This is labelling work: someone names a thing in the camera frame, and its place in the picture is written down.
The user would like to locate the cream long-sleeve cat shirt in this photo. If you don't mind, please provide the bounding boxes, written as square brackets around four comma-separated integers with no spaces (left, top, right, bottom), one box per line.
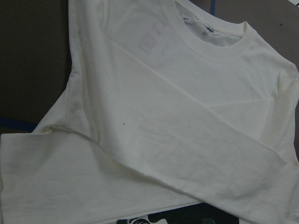
[0,0,299,224]

